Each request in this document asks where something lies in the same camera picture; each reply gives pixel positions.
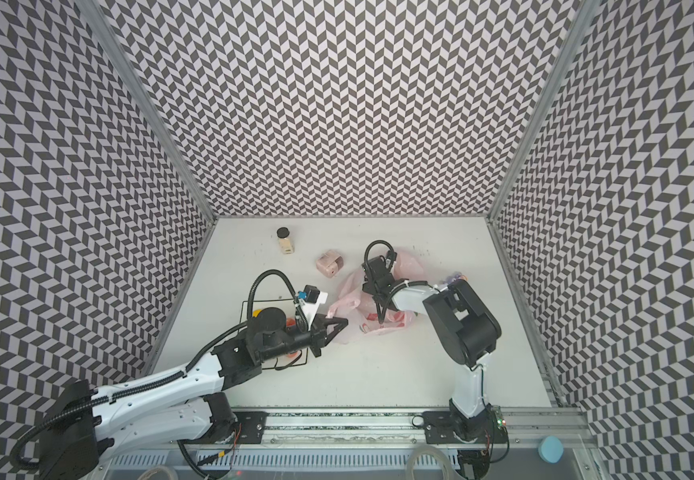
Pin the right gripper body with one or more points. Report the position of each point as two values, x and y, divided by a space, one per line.
377 288

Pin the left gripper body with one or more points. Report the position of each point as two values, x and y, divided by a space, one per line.
295 339

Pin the pink plastic bag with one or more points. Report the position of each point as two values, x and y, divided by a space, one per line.
373 316

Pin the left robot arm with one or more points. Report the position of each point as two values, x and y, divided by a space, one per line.
186 404

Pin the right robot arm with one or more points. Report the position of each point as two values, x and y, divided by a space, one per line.
465 327

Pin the purple toy figure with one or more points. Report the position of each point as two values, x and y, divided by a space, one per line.
454 277

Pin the jar with black lid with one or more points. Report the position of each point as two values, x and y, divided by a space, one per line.
284 240

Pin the teal round cap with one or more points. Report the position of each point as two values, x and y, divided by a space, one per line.
551 449

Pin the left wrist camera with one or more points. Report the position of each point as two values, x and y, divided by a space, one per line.
310 300

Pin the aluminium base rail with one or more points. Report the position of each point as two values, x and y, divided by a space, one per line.
320 428

